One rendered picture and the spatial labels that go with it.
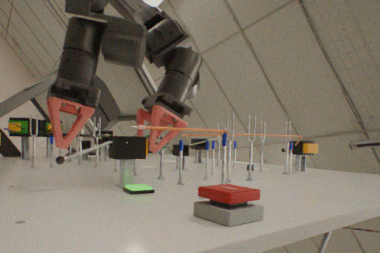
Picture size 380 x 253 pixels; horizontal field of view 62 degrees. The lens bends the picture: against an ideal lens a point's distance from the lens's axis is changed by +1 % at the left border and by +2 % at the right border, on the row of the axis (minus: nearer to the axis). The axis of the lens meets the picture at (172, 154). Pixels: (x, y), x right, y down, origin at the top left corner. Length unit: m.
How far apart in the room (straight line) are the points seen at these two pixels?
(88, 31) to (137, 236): 0.35
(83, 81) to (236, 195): 0.30
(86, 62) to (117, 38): 0.06
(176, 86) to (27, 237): 0.38
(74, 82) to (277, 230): 0.34
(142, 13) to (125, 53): 0.19
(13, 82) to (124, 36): 7.84
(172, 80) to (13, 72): 7.88
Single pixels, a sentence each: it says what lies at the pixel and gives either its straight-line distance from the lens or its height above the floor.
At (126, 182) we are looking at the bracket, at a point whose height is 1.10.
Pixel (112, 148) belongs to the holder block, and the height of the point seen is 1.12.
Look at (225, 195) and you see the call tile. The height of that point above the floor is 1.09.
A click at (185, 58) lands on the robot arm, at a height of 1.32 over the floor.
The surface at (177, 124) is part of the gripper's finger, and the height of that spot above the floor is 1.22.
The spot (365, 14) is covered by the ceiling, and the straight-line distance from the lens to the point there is 2.66.
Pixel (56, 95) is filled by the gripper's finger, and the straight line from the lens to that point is 0.51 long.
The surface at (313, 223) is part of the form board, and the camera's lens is 0.39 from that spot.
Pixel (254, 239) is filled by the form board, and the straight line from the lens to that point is 0.31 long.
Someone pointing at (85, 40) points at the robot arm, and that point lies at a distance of 0.53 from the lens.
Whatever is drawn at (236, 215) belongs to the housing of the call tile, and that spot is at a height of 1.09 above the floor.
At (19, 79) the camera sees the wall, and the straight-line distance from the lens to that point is 8.37.
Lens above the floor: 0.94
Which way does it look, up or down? 27 degrees up
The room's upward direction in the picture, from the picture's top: 47 degrees clockwise
